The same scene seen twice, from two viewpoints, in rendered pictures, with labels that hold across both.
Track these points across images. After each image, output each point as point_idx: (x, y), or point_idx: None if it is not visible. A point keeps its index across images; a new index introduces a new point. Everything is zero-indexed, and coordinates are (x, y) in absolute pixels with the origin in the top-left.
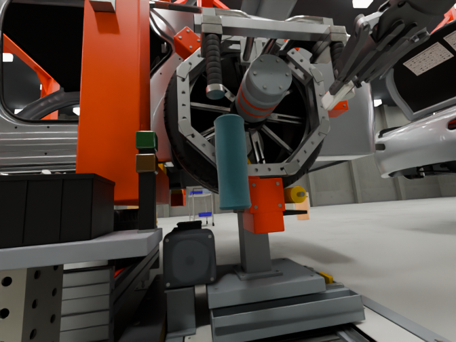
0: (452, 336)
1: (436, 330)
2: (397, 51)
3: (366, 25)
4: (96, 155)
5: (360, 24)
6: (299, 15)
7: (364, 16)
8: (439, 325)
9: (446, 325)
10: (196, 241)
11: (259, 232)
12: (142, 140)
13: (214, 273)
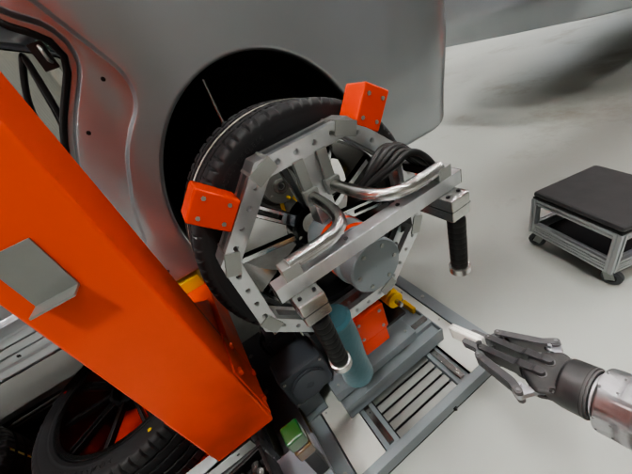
0: (494, 311)
1: (484, 308)
2: (533, 349)
3: (523, 402)
4: (210, 428)
5: (518, 400)
6: (409, 186)
7: (523, 394)
8: (485, 301)
9: (490, 299)
10: (310, 371)
11: (371, 352)
12: (296, 446)
13: (331, 374)
